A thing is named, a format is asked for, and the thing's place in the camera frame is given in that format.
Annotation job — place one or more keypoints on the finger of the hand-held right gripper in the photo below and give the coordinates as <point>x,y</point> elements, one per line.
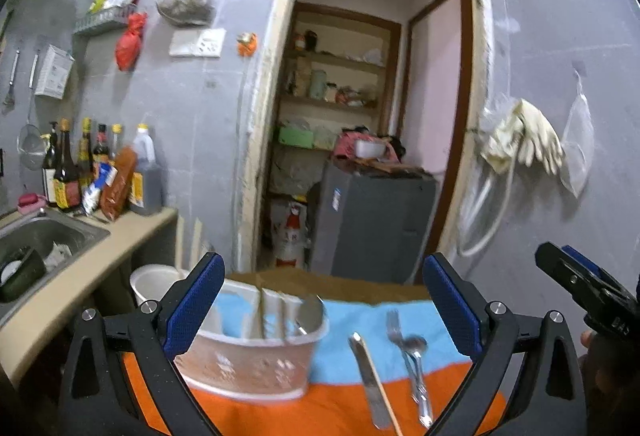
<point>582,260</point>
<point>560,266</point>

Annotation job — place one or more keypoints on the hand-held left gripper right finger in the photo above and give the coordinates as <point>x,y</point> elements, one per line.
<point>452,306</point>

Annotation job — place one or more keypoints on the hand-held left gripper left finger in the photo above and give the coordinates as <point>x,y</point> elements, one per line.
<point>195,303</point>

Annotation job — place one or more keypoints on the wooden chopstick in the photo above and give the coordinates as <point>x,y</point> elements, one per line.
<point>395,423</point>
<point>180,246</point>
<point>197,241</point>

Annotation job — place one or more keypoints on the steel fork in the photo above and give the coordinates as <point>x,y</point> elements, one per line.
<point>393,328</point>

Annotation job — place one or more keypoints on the white plastic utensil holder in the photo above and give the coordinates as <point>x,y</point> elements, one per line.
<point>250,366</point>

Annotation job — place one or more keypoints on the steel table knife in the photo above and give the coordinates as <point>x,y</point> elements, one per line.
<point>370,386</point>

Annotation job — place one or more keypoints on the person's right hand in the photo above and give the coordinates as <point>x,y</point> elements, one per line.
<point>586,339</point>

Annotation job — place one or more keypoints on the beige kitchen counter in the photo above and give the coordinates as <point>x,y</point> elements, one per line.
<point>125,246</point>

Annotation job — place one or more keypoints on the striped blue orange brown cloth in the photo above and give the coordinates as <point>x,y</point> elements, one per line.
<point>345,331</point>

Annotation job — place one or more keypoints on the grey cabinet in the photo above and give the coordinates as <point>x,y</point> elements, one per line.
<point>370,226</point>

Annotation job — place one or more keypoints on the red white bag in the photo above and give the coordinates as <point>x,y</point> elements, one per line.
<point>291,236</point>

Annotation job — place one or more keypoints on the large dark liquid jug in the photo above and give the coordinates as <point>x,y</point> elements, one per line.
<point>147,186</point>

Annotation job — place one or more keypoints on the cream rubber glove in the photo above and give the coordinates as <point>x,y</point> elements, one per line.
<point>502,145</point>
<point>537,135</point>

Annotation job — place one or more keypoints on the orange brown packet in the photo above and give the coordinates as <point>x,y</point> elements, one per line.
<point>120,186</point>

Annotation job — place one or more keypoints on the wooden cutting board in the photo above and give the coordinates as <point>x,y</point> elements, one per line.
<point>395,168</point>

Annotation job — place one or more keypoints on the steel sink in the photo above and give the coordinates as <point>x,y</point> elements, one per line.
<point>65,228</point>

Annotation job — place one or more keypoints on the blue white packet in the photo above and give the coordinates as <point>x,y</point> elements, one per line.
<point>97,188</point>

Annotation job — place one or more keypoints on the clear bag on pipe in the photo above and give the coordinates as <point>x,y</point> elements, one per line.
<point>495,113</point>

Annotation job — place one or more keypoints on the dark round pot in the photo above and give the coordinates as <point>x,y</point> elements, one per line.
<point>27,276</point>

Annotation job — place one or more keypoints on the black cloth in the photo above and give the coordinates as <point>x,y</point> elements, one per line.
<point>395,144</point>

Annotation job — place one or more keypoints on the slim clear yellow-cap bottle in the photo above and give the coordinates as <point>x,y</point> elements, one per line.
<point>116,140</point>

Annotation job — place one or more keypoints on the red cap soy bottle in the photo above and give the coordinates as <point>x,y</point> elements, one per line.
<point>101,145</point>

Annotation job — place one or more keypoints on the yellow cap sauce bottle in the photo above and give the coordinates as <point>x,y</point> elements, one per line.
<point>85,155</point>

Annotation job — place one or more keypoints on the pink cloth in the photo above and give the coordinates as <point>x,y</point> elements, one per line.
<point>345,145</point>

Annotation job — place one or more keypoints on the pink soap dish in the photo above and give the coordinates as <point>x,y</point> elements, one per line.
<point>31,202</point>

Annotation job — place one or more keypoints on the green box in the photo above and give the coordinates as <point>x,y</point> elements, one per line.
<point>296,137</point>

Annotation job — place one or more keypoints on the dark pump bottle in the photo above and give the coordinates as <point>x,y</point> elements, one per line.
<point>50,165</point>

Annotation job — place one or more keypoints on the clear plastic bag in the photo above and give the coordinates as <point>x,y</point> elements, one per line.
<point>325,138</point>

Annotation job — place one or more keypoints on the hanging metal strainer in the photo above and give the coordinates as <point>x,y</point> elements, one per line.
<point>31,145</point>

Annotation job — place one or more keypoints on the pile of snack packets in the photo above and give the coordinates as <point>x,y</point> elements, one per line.
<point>352,96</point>

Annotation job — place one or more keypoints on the white jar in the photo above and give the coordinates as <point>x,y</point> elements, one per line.
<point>331,93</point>

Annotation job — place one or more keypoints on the brown paper bag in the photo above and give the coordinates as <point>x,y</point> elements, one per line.
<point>301,78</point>

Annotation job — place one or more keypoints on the white crumpled bag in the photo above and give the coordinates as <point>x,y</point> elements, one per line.
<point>374,56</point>

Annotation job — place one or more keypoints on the orange plug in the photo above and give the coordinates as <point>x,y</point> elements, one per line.
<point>247,44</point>

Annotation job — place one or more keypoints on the red plastic bag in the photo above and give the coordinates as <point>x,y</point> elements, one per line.
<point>131,43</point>

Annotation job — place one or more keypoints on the wooden shelf unit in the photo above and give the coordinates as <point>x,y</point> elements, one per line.
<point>340,60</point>

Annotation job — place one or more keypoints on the orange jar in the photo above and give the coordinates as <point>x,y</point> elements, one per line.
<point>300,41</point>

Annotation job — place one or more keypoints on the dark jar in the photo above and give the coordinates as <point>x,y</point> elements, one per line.
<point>311,41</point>

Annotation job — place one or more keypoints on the hanging metal spatula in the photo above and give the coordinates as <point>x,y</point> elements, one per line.
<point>11,80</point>

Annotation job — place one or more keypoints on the clear bag with dark contents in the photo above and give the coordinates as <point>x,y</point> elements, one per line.
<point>185,3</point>

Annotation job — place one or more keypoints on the worn door frame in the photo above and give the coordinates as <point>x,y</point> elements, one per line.
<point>270,90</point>

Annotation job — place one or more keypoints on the white wall switch socket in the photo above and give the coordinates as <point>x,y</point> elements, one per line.
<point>197,43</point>

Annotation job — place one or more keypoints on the white wall box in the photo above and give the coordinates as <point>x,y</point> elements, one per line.
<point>54,70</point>

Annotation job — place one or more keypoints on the metal wall rack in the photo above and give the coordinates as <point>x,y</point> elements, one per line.
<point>102,21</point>

